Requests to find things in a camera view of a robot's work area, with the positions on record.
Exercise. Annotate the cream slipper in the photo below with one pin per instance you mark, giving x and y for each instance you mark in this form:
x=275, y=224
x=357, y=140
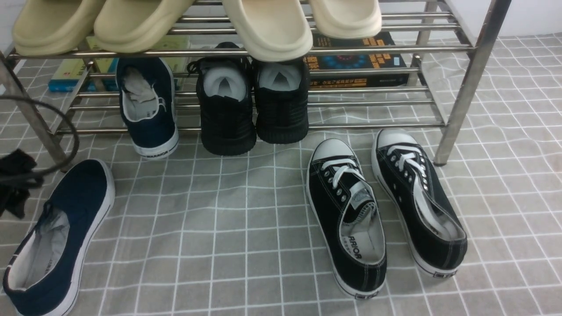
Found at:
x=347, y=19
x=271, y=30

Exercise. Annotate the beige slipper far left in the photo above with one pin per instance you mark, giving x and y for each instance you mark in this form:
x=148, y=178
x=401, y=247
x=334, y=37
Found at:
x=51, y=27

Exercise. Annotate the black mesh sneaker left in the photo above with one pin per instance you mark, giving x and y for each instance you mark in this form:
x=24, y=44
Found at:
x=223, y=89

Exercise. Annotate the green and blue book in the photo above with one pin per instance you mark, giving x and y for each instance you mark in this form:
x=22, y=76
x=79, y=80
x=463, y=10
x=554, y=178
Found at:
x=70, y=71

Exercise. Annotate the black canvas sneaker left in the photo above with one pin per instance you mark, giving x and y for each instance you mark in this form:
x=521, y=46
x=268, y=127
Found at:
x=346, y=210

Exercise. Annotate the black book with orange text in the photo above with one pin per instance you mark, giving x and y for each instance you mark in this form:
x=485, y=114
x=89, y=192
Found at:
x=355, y=71

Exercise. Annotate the black mesh sneaker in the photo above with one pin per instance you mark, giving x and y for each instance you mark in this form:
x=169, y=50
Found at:
x=281, y=92
x=223, y=89

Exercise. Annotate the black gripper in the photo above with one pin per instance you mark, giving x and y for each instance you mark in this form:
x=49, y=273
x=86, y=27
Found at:
x=14, y=194

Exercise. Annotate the beige slipper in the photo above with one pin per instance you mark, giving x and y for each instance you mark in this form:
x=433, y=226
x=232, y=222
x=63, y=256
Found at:
x=131, y=26
x=51, y=27

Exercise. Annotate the black canvas sneaker right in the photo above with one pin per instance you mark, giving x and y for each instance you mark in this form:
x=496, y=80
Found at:
x=436, y=237

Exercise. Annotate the cream slipper right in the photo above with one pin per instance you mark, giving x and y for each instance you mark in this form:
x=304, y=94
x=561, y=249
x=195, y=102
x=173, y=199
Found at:
x=347, y=19

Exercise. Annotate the navy slip-on shoe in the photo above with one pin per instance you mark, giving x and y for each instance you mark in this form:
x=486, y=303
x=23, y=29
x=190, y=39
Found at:
x=146, y=100
x=44, y=274

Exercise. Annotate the black mesh sneaker right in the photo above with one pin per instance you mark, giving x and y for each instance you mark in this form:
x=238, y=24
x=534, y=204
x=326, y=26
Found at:
x=281, y=92

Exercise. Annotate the cream slipper centre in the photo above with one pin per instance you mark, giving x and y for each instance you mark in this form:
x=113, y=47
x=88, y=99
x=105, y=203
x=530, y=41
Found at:
x=271, y=30

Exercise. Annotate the black canvas sneaker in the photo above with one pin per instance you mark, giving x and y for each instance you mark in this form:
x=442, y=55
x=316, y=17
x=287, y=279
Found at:
x=346, y=210
x=436, y=237

